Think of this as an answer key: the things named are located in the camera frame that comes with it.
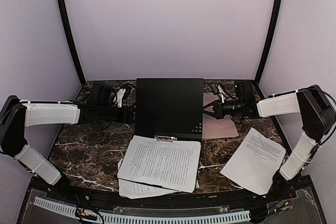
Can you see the black frame post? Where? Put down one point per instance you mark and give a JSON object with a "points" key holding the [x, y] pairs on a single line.
{"points": [[268, 41], [70, 41]]}

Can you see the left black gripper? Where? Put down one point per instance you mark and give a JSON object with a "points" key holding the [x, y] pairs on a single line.
{"points": [[130, 116]]}

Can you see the printed paper sheet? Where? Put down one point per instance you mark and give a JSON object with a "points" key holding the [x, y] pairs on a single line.
{"points": [[254, 163], [167, 165], [133, 190]]}

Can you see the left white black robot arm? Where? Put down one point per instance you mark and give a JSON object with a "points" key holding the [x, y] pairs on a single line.
{"points": [[103, 103]]}

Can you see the tan brown folder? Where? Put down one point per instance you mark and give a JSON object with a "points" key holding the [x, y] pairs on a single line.
{"points": [[218, 128]]}

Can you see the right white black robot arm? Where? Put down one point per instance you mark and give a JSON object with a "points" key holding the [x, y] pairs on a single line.
{"points": [[306, 119]]}

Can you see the right black frame post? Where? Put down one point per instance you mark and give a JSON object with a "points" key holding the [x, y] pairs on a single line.
{"points": [[268, 41]]}

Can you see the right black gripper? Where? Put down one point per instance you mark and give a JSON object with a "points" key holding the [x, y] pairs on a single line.
{"points": [[218, 109]]}

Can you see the white slotted cable duct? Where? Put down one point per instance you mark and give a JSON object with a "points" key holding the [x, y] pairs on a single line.
{"points": [[71, 211]]}

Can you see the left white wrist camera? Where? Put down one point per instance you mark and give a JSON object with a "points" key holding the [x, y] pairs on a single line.
{"points": [[119, 97]]}

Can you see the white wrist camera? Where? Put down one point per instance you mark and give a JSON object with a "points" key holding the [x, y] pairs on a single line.
{"points": [[218, 90], [119, 97]]}

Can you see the metal folder clip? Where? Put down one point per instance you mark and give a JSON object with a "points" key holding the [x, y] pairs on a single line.
{"points": [[165, 139]]}

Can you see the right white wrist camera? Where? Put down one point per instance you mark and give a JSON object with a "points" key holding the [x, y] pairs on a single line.
{"points": [[218, 90]]}

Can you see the black front rail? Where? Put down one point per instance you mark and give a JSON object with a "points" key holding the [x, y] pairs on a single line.
{"points": [[304, 199]]}

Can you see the left black frame post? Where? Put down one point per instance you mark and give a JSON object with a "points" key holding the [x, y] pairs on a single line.
{"points": [[70, 41]]}

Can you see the teal folder with black inside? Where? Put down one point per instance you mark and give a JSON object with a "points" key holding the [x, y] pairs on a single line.
{"points": [[170, 107]]}

